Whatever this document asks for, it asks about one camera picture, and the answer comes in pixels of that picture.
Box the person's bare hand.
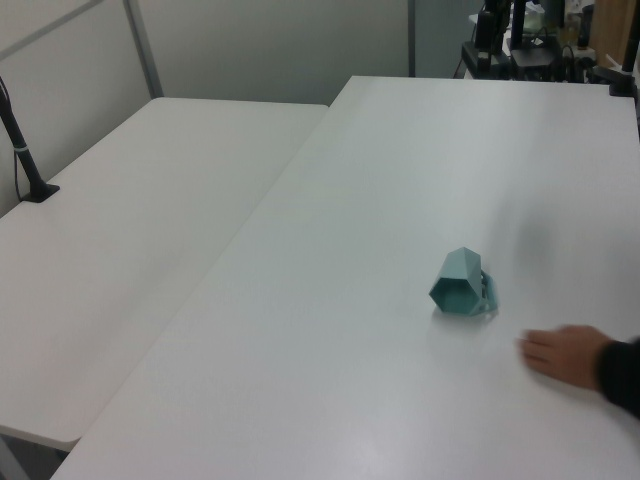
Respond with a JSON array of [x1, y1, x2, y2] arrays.
[[514, 324, 612, 392]]

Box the teal polyhedral block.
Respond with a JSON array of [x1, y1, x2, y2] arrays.
[[428, 246, 501, 318]]

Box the forearm in black sleeve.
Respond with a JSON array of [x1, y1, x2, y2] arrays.
[[594, 335, 640, 422]]

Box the black pole with table clamp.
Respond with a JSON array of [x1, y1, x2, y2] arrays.
[[607, 0, 640, 99]]

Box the black box device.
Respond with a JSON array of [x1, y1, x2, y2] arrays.
[[510, 45, 557, 70]]

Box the black equipment rack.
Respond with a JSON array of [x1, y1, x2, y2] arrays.
[[453, 0, 512, 80]]

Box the brown cardboard box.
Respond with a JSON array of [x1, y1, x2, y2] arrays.
[[594, 0, 632, 67]]

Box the white side table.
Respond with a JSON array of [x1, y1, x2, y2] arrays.
[[0, 96, 331, 452]]

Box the thin grey metal post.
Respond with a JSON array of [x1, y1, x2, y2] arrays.
[[406, 0, 419, 78]]

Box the grey metal partition post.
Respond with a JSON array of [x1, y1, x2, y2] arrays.
[[123, 0, 166, 99]]

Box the black camera stand with clamp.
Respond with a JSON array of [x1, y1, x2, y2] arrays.
[[0, 75, 61, 204]]

